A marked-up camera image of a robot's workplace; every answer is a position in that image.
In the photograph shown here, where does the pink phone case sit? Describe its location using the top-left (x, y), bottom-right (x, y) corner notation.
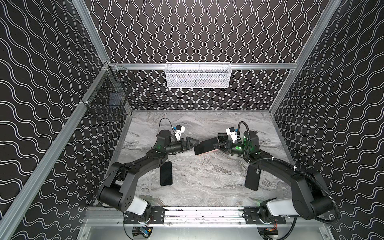
top-left (193, 137), bottom-right (220, 156)

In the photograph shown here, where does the black phone blue edge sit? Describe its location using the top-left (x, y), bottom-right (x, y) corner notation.
top-left (160, 162), bottom-right (173, 187)

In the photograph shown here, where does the black phone case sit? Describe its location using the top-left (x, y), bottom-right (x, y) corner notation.
top-left (245, 165), bottom-right (261, 191)

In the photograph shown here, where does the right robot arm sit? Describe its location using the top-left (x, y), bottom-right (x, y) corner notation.
top-left (214, 129), bottom-right (341, 225)

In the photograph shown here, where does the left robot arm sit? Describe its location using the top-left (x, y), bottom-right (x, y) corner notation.
top-left (97, 130), bottom-right (200, 216)

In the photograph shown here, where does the aluminium back crossbar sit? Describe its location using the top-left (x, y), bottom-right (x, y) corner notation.
top-left (110, 62), bottom-right (298, 71)

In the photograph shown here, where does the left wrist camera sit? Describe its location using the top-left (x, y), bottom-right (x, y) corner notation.
top-left (173, 125), bottom-right (185, 141)

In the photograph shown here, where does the white wire mesh basket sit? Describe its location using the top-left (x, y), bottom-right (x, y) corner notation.
top-left (165, 67), bottom-right (232, 89)

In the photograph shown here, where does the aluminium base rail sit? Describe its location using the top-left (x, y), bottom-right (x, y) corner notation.
top-left (86, 205), bottom-right (331, 229)

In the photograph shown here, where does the black wire mesh basket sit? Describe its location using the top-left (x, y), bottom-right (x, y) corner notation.
top-left (85, 66), bottom-right (137, 122)

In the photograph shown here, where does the aluminium corner post left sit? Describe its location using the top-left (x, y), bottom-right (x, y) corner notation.
top-left (73, 0), bottom-right (110, 63)

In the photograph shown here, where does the aluminium corner post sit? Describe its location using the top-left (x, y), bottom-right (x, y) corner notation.
top-left (73, 0), bottom-right (110, 63)
top-left (269, 0), bottom-right (342, 116)

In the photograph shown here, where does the aluminium corner post right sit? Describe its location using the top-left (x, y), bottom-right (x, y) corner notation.
top-left (269, 0), bottom-right (342, 116)

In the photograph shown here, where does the aluminium left side rail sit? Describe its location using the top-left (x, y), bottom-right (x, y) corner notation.
top-left (1, 62), bottom-right (109, 240)

